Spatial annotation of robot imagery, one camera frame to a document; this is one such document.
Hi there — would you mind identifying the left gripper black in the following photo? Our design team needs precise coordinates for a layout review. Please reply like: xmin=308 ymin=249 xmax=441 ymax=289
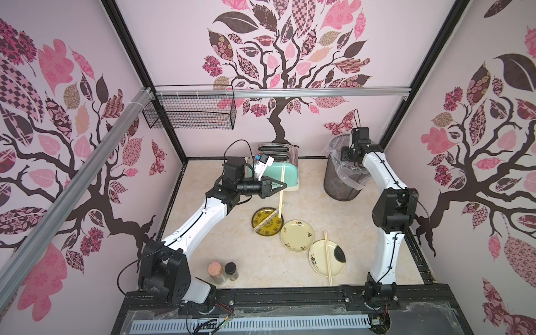
xmin=238 ymin=175 xmax=287 ymax=199

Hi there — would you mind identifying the chopsticks panda wrapper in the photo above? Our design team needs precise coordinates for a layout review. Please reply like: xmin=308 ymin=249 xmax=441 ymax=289
xmin=277 ymin=164 xmax=286 ymax=219

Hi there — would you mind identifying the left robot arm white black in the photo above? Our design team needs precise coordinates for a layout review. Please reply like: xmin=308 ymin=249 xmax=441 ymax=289
xmin=138 ymin=154 xmax=287 ymax=308

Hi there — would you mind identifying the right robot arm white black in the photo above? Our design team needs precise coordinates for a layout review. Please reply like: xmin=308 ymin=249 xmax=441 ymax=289
xmin=341 ymin=127 xmax=418 ymax=311

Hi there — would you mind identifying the mint green toaster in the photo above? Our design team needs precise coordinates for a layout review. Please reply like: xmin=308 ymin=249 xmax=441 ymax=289
xmin=255 ymin=142 xmax=300 ymax=191

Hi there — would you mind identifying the yellow patterned plate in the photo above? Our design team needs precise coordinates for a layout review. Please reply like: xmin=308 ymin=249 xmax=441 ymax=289
xmin=251 ymin=207 xmax=284 ymax=237

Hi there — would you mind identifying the cream plate with calligraphy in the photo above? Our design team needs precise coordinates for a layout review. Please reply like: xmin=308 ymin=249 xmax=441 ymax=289
xmin=280 ymin=220 xmax=315 ymax=252

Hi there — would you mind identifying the black mesh trash bin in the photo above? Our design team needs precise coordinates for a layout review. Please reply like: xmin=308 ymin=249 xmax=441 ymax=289
xmin=323 ymin=133 xmax=374 ymax=202

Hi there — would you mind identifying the clear plastic bin liner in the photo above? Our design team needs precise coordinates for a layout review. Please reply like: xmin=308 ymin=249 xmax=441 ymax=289
xmin=323 ymin=133 xmax=374 ymax=191

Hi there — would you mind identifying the cream plate with green patch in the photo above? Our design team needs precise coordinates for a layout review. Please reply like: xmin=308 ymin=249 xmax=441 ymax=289
xmin=308 ymin=240 xmax=346 ymax=277

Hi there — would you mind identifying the black lid spice jar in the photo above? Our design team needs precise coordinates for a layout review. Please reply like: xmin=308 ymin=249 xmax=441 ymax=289
xmin=224 ymin=262 xmax=239 ymax=281

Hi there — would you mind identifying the pink lid spice jar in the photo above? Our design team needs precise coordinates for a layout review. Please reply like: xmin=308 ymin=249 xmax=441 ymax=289
xmin=207 ymin=261 xmax=227 ymax=286

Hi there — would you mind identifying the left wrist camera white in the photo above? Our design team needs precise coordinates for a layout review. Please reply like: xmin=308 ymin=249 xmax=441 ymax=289
xmin=253 ymin=154 xmax=274 ymax=180

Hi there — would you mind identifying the black wire wall basket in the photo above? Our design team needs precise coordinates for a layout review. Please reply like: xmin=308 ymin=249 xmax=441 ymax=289
xmin=143 ymin=84 xmax=237 ymax=130

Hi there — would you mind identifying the aluminium frame bar rear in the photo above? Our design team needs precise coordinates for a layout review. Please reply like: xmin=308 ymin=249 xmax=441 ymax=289
xmin=156 ymin=87 xmax=411 ymax=99

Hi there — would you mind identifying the aluminium frame bar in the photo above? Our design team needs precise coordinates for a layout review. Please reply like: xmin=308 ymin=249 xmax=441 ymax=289
xmin=1 ymin=88 xmax=154 ymax=308
xmin=156 ymin=87 xmax=411 ymax=99

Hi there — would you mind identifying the white slotted cable duct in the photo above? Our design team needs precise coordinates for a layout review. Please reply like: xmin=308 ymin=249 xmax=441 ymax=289
xmin=128 ymin=315 xmax=371 ymax=334

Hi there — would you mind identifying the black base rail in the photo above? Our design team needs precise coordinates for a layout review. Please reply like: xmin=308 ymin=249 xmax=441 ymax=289
xmin=112 ymin=284 xmax=472 ymax=334

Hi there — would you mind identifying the aluminium frame bar left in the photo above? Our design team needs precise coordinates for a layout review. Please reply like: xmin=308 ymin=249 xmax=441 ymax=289
xmin=1 ymin=88 xmax=154 ymax=308

